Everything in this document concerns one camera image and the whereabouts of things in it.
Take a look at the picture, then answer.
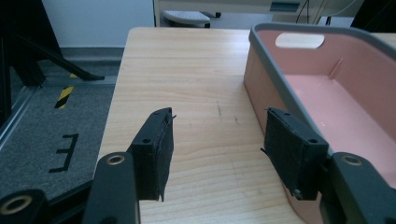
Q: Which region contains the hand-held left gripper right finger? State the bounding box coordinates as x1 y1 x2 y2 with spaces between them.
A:
260 106 330 202

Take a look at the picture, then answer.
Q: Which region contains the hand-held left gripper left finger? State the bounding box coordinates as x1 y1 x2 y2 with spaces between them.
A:
127 106 177 203

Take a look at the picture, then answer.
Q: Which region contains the pink plastic basket grey rim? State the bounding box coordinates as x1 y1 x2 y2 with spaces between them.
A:
243 21 396 224

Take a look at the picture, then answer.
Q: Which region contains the white footrest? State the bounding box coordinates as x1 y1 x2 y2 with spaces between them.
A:
162 9 212 29

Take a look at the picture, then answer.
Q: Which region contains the black metal stand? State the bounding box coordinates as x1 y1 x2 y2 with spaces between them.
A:
0 0 106 127

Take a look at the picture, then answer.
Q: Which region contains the dark curtain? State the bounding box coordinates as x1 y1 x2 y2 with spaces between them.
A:
349 0 396 34

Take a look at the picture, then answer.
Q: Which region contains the beige desk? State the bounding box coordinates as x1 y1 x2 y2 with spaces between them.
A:
153 0 365 28

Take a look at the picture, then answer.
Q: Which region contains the black cable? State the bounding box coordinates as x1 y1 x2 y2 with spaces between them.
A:
294 0 312 24

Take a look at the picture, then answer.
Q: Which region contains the metal floor rail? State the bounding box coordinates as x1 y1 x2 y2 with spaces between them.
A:
0 76 118 150

